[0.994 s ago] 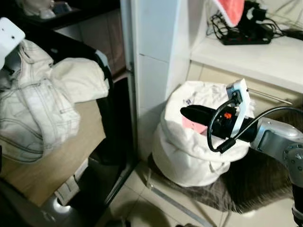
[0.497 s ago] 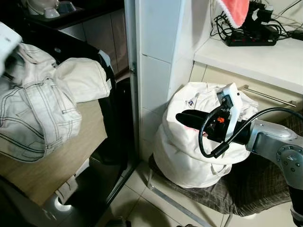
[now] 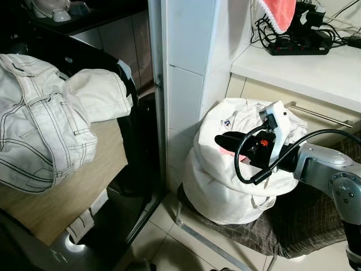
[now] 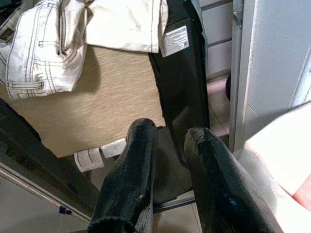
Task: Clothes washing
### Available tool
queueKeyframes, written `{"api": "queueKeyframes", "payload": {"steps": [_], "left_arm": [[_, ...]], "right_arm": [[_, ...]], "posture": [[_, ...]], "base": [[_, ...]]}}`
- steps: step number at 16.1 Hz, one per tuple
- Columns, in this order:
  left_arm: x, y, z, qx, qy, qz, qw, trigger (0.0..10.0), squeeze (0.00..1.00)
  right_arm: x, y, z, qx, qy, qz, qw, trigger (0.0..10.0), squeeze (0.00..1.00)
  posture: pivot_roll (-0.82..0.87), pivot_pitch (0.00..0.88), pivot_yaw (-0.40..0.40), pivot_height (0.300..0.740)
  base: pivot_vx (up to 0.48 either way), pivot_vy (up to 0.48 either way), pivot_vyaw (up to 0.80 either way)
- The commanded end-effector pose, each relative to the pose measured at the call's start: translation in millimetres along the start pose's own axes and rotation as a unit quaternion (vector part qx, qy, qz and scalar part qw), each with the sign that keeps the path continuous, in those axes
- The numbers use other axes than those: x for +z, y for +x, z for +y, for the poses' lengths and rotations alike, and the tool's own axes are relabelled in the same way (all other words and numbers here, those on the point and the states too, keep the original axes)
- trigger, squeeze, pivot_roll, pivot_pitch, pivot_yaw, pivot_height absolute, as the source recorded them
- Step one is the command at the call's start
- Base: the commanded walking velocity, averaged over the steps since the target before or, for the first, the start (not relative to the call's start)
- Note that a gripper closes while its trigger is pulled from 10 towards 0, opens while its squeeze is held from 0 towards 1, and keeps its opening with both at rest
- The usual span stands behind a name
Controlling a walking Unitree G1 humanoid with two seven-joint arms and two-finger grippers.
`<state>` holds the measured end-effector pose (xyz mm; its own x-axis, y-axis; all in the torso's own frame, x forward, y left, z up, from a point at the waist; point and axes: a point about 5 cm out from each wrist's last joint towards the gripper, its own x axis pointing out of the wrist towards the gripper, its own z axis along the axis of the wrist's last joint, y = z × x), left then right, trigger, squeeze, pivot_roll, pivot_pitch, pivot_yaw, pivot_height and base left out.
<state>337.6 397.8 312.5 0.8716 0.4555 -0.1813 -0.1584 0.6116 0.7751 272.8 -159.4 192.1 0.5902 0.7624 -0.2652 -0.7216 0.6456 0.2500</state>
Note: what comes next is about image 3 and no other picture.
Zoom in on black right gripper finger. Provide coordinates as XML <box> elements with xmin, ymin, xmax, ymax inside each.
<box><xmin>214</xmin><ymin>132</ymin><xmax>253</xmax><ymax>145</ymax></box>
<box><xmin>218</xmin><ymin>143</ymin><xmax>255</xmax><ymax>156</ymax></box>

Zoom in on white jacket with chest logo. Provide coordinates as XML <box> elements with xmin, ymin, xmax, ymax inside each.
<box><xmin>182</xmin><ymin>97</ymin><xmax>309</xmax><ymax>225</ymax></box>

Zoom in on white cabinet with drawer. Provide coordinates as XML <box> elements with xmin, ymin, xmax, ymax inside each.
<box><xmin>160</xmin><ymin>0</ymin><xmax>361</xmax><ymax>194</ymax></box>

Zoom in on black power strip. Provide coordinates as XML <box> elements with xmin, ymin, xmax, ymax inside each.
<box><xmin>267</xmin><ymin>38</ymin><xmax>333</xmax><ymax>56</ymax></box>

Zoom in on pink towel with white trim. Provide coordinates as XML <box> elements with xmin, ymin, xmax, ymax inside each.
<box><xmin>252</xmin><ymin>0</ymin><xmax>297</xmax><ymax>35</ymax></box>

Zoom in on black power adapter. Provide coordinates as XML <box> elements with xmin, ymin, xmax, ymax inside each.
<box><xmin>298</xmin><ymin>5</ymin><xmax>328</xmax><ymax>32</ymax></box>

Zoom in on dark kitchen cabinet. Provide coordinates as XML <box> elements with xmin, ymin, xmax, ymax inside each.
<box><xmin>23</xmin><ymin>0</ymin><xmax>154</xmax><ymax>94</ymax></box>

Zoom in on white jeans with dark stitching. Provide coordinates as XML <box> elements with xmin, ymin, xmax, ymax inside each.
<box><xmin>0</xmin><ymin>53</ymin><xmax>134</xmax><ymax>195</ymax></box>

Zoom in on white ceramic dish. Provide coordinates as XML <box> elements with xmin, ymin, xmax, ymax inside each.
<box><xmin>30</xmin><ymin>0</ymin><xmax>91</xmax><ymax>23</ymax></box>

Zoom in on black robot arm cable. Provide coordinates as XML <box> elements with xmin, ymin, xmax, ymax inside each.
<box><xmin>234</xmin><ymin>125</ymin><xmax>361</xmax><ymax>186</ymax></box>

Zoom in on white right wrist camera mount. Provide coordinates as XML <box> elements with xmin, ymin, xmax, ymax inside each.
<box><xmin>259</xmin><ymin>101</ymin><xmax>292</xmax><ymax>170</ymax></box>

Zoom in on metal drawer handle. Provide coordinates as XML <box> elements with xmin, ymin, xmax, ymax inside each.
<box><xmin>286</xmin><ymin>101</ymin><xmax>354</xmax><ymax>128</ymax></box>

